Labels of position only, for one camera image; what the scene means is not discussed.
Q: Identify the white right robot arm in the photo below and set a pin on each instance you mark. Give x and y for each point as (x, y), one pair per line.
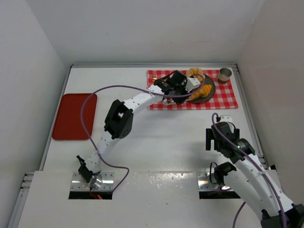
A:
(246, 176)

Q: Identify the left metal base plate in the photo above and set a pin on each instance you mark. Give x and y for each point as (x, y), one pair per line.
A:
(103, 181)

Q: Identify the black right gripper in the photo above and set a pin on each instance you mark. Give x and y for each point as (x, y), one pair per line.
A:
(211, 139)

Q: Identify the golden croissant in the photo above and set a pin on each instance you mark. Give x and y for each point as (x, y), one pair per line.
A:
(203, 92)

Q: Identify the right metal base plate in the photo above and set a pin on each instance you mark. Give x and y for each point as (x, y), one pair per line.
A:
(207, 182)

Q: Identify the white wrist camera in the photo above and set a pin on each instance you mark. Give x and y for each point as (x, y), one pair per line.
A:
(226, 118)
(192, 83)

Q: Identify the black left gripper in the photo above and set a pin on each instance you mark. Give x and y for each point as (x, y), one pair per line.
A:
(178, 95)

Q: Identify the metal serving tongs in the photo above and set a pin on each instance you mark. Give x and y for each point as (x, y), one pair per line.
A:
(170, 100)

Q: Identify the red serving tray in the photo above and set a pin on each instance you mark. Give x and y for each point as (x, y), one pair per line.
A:
(68, 126)

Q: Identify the grey and brown cup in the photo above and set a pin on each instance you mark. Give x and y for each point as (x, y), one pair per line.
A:
(224, 75)

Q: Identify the dark round plate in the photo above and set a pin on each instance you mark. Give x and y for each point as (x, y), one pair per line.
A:
(200, 100)

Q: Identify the metal base plate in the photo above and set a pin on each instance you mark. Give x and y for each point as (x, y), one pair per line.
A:
(207, 182)
(103, 181)

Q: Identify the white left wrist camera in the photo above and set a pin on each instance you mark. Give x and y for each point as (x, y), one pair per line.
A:
(192, 83)

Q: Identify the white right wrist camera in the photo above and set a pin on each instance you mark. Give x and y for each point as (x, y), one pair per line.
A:
(226, 118)

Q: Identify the red checkered cloth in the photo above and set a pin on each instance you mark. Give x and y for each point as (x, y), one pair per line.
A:
(223, 98)

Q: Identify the round orange bun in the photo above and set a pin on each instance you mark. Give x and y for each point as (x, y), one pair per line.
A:
(193, 71)

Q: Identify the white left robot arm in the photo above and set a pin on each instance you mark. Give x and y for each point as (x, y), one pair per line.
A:
(119, 119)

